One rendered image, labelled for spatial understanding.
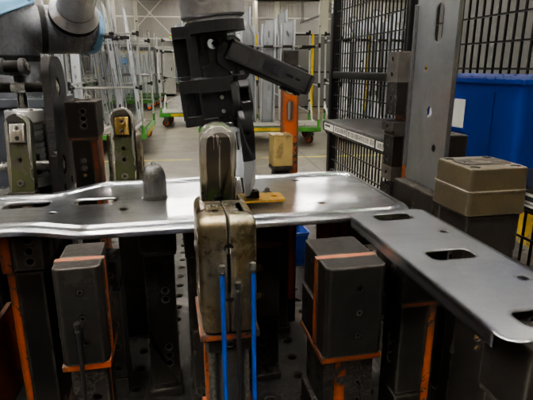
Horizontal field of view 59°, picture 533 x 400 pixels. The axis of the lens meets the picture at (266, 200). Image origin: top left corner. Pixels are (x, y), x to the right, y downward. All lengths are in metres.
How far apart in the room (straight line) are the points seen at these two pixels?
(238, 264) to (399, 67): 0.54
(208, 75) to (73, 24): 0.75
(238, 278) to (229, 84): 0.23
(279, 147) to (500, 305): 0.48
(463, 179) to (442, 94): 0.15
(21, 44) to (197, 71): 0.79
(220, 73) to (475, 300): 0.37
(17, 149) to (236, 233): 0.47
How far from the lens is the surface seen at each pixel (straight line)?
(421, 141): 0.75
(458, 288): 0.42
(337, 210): 0.60
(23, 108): 0.88
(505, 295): 0.42
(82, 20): 1.28
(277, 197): 0.62
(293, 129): 0.82
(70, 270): 0.48
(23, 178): 0.81
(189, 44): 0.57
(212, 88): 0.56
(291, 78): 0.59
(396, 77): 0.87
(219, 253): 0.43
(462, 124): 0.83
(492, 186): 0.61
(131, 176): 0.80
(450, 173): 0.63
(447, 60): 0.70
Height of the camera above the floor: 1.17
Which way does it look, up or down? 16 degrees down
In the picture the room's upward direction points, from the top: straight up
